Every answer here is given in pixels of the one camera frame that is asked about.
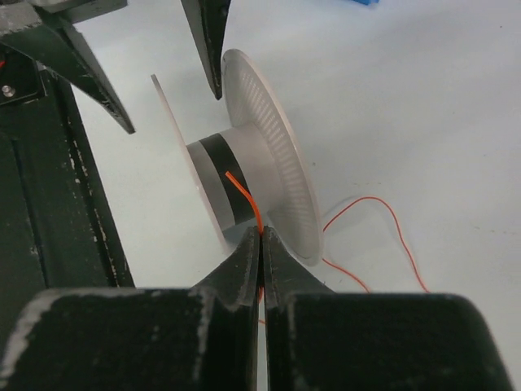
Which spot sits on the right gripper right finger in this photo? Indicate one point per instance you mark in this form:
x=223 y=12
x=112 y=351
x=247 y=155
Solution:
x=318 y=339

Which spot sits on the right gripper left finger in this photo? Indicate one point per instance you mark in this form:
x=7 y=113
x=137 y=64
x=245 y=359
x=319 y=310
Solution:
x=199 y=338

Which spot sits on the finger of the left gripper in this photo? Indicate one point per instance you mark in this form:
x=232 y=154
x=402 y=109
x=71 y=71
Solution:
x=207 y=20
x=64 y=51

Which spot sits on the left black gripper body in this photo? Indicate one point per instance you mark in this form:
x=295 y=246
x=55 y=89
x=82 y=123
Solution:
x=17 y=16

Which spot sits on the blue plastic bin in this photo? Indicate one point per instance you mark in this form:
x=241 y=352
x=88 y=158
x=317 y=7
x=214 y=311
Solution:
x=364 y=3

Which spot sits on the light grey cable spool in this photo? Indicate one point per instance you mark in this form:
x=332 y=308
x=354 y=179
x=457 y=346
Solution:
x=256 y=168

